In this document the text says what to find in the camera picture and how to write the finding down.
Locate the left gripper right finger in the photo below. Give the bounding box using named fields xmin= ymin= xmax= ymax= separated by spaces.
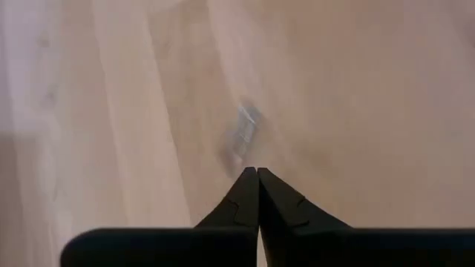
xmin=258 ymin=167 xmax=475 ymax=267

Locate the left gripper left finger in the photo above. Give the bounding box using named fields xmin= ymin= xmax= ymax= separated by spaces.
xmin=61 ymin=166 xmax=260 ymax=267

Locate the silver Energizer AAA battery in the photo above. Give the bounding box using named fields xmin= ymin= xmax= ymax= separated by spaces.
xmin=218 ymin=102 xmax=266 ymax=175

